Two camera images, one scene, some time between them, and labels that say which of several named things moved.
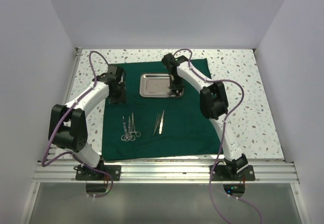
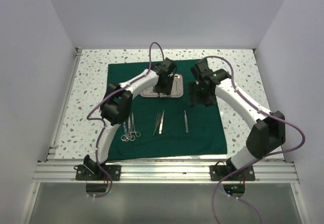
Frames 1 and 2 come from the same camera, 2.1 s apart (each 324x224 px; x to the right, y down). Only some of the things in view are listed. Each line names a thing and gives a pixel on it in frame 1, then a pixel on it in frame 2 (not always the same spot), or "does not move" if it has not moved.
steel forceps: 158,118 does not move
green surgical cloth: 146,128 does not move
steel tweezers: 161,123 does not move
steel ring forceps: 128,134 does not move
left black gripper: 122,97 -> 166,90
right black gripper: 174,87 -> 193,87
